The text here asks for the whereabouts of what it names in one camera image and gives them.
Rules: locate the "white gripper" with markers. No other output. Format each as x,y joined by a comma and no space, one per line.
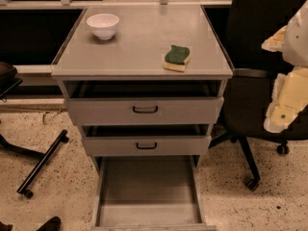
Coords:
297,41

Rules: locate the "green yellow sponge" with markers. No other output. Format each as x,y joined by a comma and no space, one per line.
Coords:
176,58

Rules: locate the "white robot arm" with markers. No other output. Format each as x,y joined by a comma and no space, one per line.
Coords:
295,47

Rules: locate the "grey drawer cabinet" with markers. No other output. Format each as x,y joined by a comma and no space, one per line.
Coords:
136,52

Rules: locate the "bottom grey drawer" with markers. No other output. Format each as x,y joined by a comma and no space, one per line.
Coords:
148,194

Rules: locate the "grey drawer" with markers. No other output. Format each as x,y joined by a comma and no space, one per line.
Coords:
146,140
142,102
148,194

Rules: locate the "top grey drawer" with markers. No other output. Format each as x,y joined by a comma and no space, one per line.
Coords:
142,102

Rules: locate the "middle grey drawer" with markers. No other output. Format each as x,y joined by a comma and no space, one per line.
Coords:
146,140

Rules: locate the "black office chair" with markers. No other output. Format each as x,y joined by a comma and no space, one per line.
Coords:
242,28

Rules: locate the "white ceramic bowl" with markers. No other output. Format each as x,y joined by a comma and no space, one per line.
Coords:
103,25

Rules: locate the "dark shoe bottom left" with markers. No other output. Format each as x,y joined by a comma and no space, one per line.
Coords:
53,224

